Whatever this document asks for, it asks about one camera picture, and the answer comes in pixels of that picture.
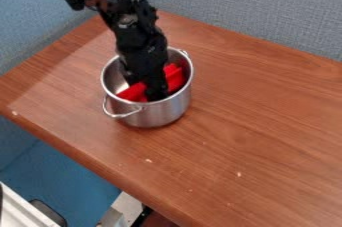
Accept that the white device with black part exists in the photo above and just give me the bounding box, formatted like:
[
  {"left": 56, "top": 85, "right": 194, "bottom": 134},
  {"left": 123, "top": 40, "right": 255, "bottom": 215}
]
[{"left": 0, "top": 182, "right": 68, "bottom": 227}]

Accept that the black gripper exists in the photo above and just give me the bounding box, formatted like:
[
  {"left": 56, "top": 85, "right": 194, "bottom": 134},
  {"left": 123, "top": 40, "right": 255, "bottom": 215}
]
[{"left": 116, "top": 27, "right": 171, "bottom": 103}]

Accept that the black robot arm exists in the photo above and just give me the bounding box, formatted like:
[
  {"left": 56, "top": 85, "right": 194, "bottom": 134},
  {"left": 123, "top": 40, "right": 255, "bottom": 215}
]
[{"left": 64, "top": 0, "right": 168, "bottom": 101}]

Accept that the red rectangular block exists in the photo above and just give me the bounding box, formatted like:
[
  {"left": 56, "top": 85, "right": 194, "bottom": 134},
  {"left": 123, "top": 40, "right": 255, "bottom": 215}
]
[{"left": 116, "top": 64, "right": 187, "bottom": 102}]

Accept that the stainless steel pot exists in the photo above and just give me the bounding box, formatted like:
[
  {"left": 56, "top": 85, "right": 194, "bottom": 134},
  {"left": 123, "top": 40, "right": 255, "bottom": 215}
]
[{"left": 100, "top": 47, "right": 194, "bottom": 128}]

